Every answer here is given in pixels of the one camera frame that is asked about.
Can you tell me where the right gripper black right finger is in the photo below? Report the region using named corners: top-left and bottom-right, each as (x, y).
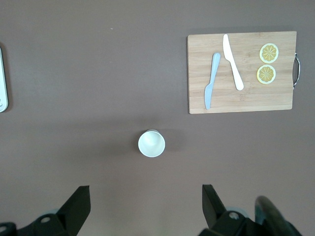
top-left (198, 184), bottom-right (261, 236)

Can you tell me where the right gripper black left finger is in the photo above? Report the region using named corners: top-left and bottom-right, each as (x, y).
top-left (0, 185), bottom-right (91, 236)

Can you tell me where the white plastic cup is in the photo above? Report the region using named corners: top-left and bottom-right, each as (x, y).
top-left (137, 129), bottom-right (166, 158)

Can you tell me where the white bear print tray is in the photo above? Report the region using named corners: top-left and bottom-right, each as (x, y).
top-left (0, 46), bottom-right (9, 113)

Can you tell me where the bamboo cutting board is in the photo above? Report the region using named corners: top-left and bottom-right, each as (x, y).
top-left (187, 31), bottom-right (301, 115)

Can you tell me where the grey plastic knife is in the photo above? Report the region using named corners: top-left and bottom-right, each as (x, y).
top-left (204, 52), bottom-right (221, 110)

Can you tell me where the brown table mat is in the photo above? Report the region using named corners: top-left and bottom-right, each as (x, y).
top-left (0, 0), bottom-right (315, 236)

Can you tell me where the yellow lemon slice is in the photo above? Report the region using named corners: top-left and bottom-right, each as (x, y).
top-left (256, 64), bottom-right (277, 85)
top-left (259, 43), bottom-right (280, 63)

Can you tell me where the white plastic knife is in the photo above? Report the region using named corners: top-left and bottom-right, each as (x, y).
top-left (222, 33), bottom-right (245, 91)

